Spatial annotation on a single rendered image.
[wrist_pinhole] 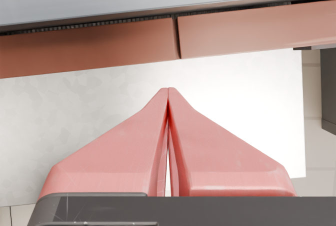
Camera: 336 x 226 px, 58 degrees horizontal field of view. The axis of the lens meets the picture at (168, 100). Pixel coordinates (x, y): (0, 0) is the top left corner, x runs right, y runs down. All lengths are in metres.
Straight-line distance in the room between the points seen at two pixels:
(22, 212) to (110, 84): 0.68
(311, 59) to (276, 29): 0.93
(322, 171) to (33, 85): 1.12
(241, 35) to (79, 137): 0.29
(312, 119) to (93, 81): 0.97
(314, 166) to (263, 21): 1.06
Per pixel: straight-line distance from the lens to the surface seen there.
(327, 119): 1.25
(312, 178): 1.34
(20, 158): 0.52
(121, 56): 0.30
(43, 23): 0.29
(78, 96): 0.46
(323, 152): 1.32
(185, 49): 0.29
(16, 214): 1.06
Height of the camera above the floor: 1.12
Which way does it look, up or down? 81 degrees down
